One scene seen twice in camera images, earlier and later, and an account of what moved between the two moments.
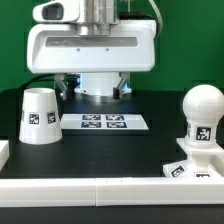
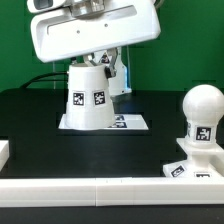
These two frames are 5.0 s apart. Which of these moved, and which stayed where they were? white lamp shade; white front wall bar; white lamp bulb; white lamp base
Moved: white lamp shade
Stayed: white front wall bar; white lamp base; white lamp bulb
